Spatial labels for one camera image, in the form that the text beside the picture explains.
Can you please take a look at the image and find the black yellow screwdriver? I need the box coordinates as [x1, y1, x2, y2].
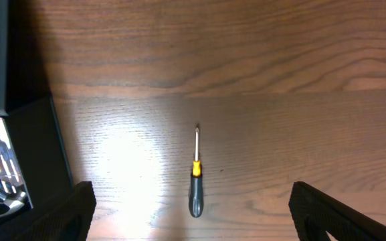
[189, 124, 204, 218]

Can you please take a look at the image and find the small black-handled claw hammer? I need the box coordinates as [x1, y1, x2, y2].
[0, 189, 27, 218]

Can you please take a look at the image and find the dark green open box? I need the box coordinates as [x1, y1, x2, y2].
[0, 0, 72, 225]

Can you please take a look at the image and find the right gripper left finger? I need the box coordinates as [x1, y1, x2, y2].
[0, 181, 96, 240]

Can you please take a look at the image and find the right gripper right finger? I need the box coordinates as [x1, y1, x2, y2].
[288, 181, 386, 241]

